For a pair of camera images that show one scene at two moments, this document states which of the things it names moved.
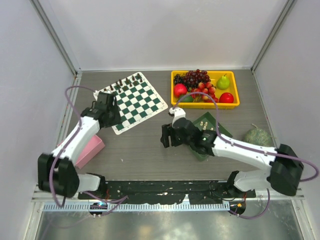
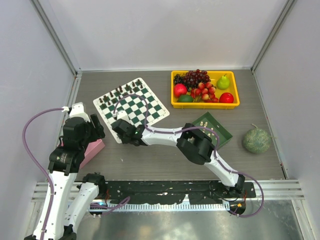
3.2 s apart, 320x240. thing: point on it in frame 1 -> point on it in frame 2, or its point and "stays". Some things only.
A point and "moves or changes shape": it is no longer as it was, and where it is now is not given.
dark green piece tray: [207, 122] stays
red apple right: [226, 97] stays
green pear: [223, 83] stays
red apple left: [179, 89] stays
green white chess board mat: [137, 99] moves or changes shape
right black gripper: [167, 130] -> [124, 141]
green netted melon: [258, 136] stays
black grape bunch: [178, 79] stays
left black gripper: [117, 120] -> [99, 132]
